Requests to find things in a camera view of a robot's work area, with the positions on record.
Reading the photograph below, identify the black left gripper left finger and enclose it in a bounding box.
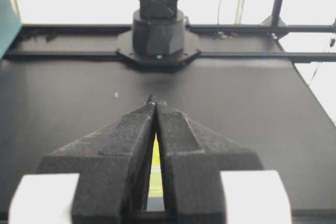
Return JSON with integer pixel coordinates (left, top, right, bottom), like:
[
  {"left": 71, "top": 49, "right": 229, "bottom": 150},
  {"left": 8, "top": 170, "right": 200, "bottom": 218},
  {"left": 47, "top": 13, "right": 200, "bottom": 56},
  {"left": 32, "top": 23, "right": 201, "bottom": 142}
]
[{"left": 36, "top": 95, "right": 156, "bottom": 223}]

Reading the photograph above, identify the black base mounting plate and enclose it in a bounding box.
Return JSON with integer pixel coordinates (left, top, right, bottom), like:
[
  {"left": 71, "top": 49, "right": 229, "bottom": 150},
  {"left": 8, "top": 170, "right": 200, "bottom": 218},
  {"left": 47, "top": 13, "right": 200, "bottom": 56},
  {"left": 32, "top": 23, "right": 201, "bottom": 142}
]
[{"left": 116, "top": 31, "right": 201, "bottom": 70}]

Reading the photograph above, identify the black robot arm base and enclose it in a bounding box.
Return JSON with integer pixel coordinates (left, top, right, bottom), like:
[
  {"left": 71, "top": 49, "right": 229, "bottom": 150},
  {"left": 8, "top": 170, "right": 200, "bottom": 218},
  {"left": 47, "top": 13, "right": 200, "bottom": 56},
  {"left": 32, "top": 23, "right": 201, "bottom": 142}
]
[{"left": 132, "top": 0, "right": 185, "bottom": 56}]

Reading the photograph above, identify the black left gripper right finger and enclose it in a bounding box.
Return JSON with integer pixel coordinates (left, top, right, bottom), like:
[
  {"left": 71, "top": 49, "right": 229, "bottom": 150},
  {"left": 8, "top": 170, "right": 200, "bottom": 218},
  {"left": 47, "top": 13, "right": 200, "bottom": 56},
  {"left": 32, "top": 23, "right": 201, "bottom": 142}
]
[{"left": 155, "top": 102, "right": 264, "bottom": 223}]

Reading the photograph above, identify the black aluminium frame rail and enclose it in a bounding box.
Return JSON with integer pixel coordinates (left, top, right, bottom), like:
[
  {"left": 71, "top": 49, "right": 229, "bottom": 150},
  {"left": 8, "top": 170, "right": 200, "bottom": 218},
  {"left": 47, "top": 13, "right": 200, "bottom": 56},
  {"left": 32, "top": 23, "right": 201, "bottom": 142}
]
[{"left": 4, "top": 24, "right": 335, "bottom": 63}]

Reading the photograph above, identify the teal panel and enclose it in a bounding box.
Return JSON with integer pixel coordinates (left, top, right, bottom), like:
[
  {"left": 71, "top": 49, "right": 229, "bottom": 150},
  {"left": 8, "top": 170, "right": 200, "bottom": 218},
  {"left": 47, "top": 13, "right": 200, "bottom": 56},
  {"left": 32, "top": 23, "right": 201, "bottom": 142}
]
[{"left": 1, "top": 0, "right": 22, "bottom": 59}]

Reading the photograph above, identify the yellow towel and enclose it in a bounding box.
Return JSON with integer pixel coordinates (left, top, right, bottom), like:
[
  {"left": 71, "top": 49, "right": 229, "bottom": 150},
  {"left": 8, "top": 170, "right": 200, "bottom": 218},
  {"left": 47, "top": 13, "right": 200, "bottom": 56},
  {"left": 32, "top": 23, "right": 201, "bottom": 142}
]
[{"left": 149, "top": 135, "right": 163, "bottom": 198}]

